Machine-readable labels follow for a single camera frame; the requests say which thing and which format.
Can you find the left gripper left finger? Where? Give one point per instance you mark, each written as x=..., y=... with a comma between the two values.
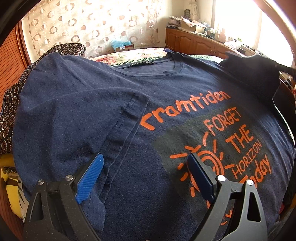
x=55, y=212

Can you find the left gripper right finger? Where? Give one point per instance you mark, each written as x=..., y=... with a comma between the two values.
x=247, y=221

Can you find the navy blue printed t-shirt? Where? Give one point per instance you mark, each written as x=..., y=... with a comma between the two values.
x=146, y=120

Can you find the yellow pillow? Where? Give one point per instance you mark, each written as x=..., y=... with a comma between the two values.
x=13, y=185

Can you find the dark circle-patterned folded cloth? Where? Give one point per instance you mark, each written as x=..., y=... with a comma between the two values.
x=11, y=98

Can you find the wooden louvered wardrobe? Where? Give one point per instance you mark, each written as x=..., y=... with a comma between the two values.
x=14, y=60

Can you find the floral bed blanket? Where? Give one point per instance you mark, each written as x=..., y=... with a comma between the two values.
x=139, y=56

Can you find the pink figurine on sideboard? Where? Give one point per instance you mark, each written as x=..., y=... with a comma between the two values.
x=222, y=36

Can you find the cardboard box with blue tissue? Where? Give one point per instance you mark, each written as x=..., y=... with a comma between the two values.
x=120, y=46

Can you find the long wooden sideboard cabinet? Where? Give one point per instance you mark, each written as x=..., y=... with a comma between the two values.
x=191, y=44

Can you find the circle-patterned sheer curtain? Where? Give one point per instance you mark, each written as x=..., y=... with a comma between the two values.
x=95, y=24

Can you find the open cardboard box on sideboard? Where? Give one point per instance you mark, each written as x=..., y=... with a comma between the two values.
x=192, y=25

